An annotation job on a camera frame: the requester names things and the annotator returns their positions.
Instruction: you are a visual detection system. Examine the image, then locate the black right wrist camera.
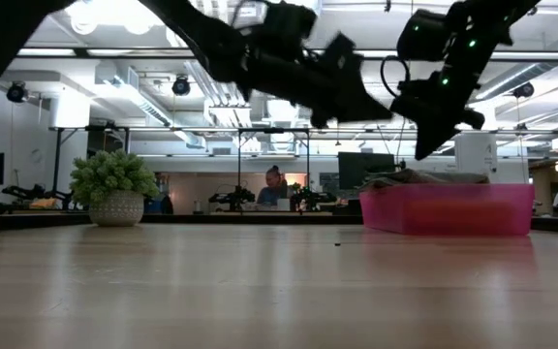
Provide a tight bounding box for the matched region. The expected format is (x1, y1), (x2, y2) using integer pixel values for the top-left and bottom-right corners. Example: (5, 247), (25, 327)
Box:
(388, 81), (430, 117)

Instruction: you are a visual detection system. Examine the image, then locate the white cylindrical machine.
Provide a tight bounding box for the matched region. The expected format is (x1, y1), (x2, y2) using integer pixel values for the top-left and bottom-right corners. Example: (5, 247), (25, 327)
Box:
(454, 133), (499, 175)

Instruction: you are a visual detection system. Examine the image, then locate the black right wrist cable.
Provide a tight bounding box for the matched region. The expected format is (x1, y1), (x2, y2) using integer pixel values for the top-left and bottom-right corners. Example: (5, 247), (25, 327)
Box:
(380, 54), (412, 98)

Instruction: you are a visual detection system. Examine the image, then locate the grey microfiber towel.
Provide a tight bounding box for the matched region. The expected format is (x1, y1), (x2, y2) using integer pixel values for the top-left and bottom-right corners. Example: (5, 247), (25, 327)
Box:
(358, 168), (491, 191)

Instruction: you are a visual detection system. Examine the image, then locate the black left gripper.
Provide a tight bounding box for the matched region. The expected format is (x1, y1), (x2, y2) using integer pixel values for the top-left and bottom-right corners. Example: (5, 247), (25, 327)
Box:
(244, 31), (394, 130)

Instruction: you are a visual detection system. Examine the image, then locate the potted green plant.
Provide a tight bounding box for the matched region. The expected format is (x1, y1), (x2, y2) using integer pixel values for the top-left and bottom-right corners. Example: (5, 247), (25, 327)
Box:
(69, 148), (161, 228)

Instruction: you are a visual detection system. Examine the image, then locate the large black computer monitor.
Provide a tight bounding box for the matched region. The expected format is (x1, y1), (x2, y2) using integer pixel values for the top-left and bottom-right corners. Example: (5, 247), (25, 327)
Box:
(337, 151), (397, 191)

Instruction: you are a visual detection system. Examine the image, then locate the pink plastic bin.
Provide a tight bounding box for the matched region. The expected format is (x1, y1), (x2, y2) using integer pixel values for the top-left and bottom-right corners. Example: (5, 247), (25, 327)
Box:
(358, 182), (536, 238)

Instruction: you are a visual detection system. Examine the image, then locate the black background test frame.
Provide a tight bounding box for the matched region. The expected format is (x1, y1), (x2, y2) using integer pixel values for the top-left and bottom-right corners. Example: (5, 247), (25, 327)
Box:
(48, 124), (131, 195)

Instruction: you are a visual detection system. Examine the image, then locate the black ceiling camera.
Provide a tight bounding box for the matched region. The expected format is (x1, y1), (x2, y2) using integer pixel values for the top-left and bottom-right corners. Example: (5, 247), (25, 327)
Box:
(511, 81), (536, 100)
(170, 75), (192, 97)
(6, 80), (28, 104)

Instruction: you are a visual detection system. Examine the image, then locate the blue storage box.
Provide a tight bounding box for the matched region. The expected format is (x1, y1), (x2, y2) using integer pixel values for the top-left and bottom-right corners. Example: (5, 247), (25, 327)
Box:
(145, 196), (173, 214)

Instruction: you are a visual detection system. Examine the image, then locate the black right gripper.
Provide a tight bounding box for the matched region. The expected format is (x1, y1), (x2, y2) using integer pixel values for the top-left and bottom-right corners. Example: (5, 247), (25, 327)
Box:
(414, 79), (486, 161)

